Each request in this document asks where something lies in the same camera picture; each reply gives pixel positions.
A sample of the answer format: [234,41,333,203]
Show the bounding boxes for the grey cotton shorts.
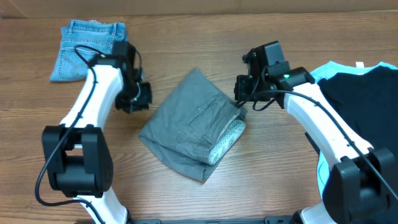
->
[139,69,247,182]

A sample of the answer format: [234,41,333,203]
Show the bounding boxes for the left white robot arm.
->
[37,55,152,223]

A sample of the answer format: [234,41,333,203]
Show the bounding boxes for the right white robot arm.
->
[234,67,397,223]

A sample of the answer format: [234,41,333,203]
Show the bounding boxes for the folded blue denim shorts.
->
[50,20,128,82]

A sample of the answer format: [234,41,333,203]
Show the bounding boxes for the light blue t-shirt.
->
[310,61,397,198]

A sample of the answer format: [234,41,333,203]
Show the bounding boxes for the black t-shirt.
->
[318,66,397,156]

